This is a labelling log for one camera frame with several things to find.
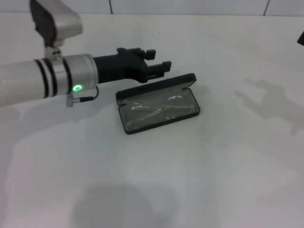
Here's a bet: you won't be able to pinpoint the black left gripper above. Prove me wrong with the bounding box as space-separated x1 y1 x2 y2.
92 47 172 84

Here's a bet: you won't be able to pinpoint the black glasses case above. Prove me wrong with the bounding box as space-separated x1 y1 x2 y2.
115 73 201 136

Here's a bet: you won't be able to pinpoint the clear white glasses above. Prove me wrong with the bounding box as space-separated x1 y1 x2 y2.
123 93 198 128

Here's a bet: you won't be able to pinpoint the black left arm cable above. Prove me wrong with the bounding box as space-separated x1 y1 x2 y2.
65 85 100 107

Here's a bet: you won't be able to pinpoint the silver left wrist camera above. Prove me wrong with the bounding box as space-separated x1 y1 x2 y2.
29 0 84 65

